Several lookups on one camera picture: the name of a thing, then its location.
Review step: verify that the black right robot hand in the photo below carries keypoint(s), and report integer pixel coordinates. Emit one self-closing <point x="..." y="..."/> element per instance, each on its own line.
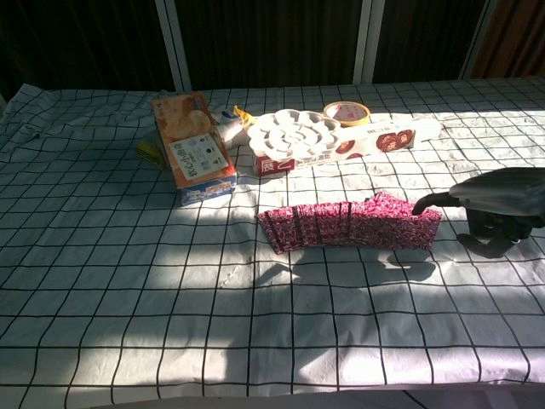
<point x="498" y="191"/>

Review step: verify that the long white red box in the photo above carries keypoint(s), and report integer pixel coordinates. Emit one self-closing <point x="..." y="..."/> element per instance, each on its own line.
<point x="340" y="149"/>

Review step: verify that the white flower-shaped paint palette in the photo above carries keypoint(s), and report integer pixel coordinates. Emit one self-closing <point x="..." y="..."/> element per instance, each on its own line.
<point x="294" y="134"/>

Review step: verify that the white crumpled wrapper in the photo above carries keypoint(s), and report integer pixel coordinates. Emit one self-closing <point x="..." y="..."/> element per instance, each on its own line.
<point x="232" y="128"/>

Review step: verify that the orange snack box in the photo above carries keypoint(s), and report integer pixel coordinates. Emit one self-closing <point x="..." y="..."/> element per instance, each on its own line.
<point x="193" y="142"/>

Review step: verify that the white black grid tablecloth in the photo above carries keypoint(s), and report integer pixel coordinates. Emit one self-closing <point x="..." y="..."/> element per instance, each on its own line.
<point x="170" y="277"/>

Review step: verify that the yellow black small object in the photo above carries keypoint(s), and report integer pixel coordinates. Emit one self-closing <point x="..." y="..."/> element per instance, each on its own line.
<point x="149" y="152"/>

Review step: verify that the white window frame post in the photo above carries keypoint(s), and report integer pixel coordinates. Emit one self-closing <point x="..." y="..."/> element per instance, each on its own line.
<point x="477" y="40"/>
<point x="363" y="40"/>
<point x="172" y="42"/>

